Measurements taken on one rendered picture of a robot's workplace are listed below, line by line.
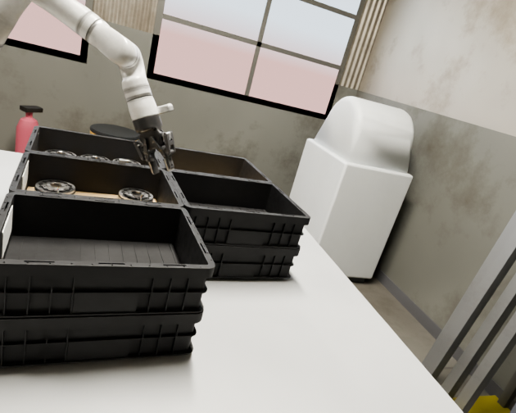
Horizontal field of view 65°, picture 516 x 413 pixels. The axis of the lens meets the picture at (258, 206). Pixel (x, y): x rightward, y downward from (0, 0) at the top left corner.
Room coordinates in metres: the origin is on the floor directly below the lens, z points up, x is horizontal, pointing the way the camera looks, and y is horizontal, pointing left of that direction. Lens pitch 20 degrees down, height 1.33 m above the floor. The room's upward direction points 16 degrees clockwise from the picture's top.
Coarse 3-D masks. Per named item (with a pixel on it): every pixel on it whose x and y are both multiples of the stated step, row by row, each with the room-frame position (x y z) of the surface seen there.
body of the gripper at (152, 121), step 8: (136, 120) 1.05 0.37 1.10; (144, 120) 1.05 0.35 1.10; (152, 120) 1.06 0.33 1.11; (160, 120) 1.08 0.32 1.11; (136, 128) 1.06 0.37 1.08; (144, 128) 1.05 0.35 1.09; (152, 128) 1.06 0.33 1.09; (160, 128) 1.07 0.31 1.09; (144, 136) 1.08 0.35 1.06; (160, 136) 1.06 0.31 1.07; (152, 144) 1.07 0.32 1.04; (160, 144) 1.07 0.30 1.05
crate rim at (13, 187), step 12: (24, 156) 1.02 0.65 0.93; (48, 156) 1.07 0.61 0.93; (60, 156) 1.09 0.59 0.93; (24, 168) 0.94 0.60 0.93; (144, 168) 1.20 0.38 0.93; (12, 180) 0.85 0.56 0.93; (168, 180) 1.14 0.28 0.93; (24, 192) 0.81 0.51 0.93; (36, 192) 0.82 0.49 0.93; (156, 204) 0.94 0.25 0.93; (168, 204) 0.96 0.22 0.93; (180, 204) 0.98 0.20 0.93
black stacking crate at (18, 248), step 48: (0, 240) 0.63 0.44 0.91; (48, 240) 0.80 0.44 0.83; (96, 240) 0.86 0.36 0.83; (144, 240) 0.92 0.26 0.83; (192, 240) 0.83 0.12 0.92; (0, 288) 0.55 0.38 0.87; (48, 288) 0.58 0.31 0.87; (96, 288) 0.62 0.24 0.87; (144, 288) 0.66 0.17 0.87; (192, 288) 0.70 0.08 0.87
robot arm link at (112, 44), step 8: (96, 24) 1.07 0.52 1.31; (104, 24) 1.08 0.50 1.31; (88, 32) 1.06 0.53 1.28; (96, 32) 1.06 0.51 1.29; (104, 32) 1.06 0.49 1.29; (112, 32) 1.06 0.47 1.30; (88, 40) 1.07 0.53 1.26; (96, 40) 1.06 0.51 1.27; (104, 40) 1.06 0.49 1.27; (112, 40) 1.05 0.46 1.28; (120, 40) 1.06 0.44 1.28; (128, 40) 1.07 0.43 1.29; (104, 48) 1.05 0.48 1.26; (112, 48) 1.05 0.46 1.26; (120, 48) 1.05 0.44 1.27; (128, 48) 1.05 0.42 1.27; (136, 48) 1.09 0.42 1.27; (112, 56) 1.05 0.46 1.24; (120, 56) 1.05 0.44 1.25; (128, 56) 1.05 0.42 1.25; (136, 56) 1.08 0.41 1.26; (120, 64) 1.06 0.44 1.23; (128, 64) 1.06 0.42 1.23
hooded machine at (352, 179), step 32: (352, 96) 2.84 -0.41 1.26; (320, 128) 3.02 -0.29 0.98; (352, 128) 2.63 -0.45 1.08; (384, 128) 2.69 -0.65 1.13; (320, 160) 2.81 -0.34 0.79; (352, 160) 2.57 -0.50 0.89; (384, 160) 2.67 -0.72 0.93; (320, 192) 2.68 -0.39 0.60; (352, 192) 2.56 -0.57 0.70; (384, 192) 2.65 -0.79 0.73; (320, 224) 2.56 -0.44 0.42; (352, 224) 2.59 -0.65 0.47; (384, 224) 2.68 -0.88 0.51; (352, 256) 2.63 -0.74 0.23
